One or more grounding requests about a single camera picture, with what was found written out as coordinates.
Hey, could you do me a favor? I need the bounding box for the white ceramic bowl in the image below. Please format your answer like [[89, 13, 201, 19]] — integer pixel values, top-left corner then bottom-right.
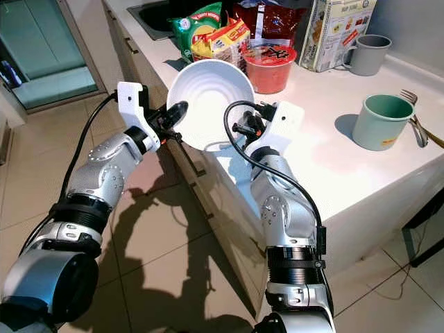
[[166, 59, 256, 152]]

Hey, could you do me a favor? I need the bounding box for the mint green mug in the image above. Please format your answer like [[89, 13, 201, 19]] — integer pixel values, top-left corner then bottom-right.
[[352, 94, 417, 151]]

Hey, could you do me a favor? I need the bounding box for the red instant noodle cup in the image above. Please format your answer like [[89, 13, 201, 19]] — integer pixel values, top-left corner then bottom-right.
[[239, 43, 298, 95]]

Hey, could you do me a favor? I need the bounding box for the green snack bag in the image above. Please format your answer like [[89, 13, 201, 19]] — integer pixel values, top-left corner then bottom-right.
[[170, 2, 223, 63]]

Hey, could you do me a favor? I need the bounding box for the yellow instant noodle pack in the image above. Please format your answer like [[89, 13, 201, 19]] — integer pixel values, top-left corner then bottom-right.
[[191, 17, 252, 63]]

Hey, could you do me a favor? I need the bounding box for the steel kitchen sink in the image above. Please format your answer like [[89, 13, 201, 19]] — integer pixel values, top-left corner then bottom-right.
[[137, 0, 181, 41]]

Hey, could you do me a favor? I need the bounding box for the white kitchen counter cabinet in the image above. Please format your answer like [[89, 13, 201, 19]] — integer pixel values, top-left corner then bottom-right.
[[101, 0, 444, 323]]

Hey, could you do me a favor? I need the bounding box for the dark red food bag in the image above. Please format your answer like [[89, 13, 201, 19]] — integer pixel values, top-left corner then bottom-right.
[[232, 0, 309, 46]]

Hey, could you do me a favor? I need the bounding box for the white printed cereal bag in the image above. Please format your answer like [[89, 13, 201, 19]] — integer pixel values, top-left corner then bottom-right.
[[298, 0, 377, 73]]

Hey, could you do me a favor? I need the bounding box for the grey mug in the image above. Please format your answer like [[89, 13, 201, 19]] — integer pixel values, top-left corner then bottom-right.
[[340, 33, 393, 77]]

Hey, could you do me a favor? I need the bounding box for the teal glass door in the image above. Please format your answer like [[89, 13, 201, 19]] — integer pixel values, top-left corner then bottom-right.
[[0, 0, 101, 110]]

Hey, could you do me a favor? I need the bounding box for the silver metal fork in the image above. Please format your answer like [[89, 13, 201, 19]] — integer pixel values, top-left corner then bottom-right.
[[400, 89, 429, 148]]

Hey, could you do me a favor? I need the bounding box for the bronze metal spoon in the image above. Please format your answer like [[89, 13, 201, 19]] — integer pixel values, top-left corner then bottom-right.
[[420, 121, 444, 148]]

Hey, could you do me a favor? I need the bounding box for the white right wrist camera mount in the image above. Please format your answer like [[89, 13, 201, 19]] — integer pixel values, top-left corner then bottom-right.
[[246, 101, 305, 164]]

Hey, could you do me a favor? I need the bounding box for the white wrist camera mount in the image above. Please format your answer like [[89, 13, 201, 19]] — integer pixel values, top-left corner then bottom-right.
[[117, 82, 159, 150], [246, 101, 305, 164]]

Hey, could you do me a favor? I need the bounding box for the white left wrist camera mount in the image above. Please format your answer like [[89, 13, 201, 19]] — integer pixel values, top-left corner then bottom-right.
[[117, 82, 159, 150]]

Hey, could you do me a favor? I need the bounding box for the black metal frame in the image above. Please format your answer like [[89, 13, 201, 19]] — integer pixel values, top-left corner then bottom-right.
[[401, 207, 444, 268]]

